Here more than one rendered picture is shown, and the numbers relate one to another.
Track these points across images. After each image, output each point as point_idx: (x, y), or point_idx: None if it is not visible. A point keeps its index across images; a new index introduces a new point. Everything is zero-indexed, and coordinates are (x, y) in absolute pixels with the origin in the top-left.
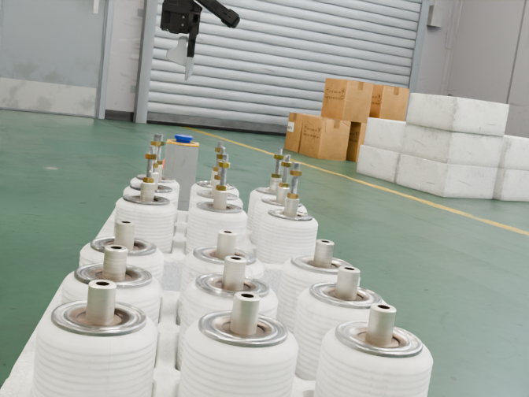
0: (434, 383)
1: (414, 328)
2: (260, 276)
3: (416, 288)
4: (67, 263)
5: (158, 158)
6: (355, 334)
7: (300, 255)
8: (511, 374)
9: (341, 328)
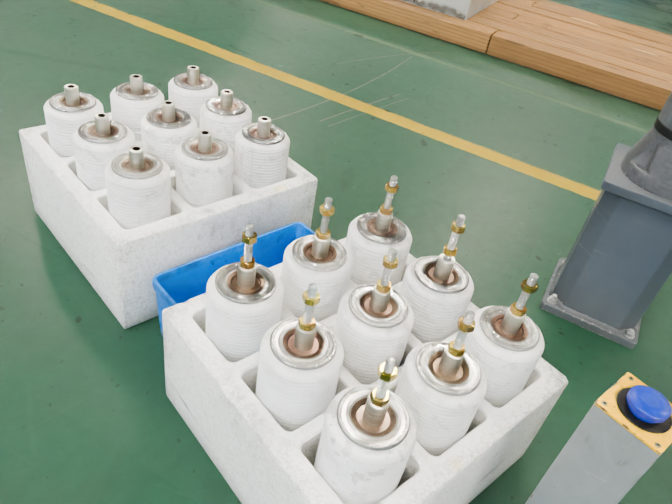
0: (32, 478)
1: None
2: (175, 156)
3: None
4: (644, 486)
5: (517, 303)
6: (85, 100)
7: (159, 168)
8: None
9: (93, 101)
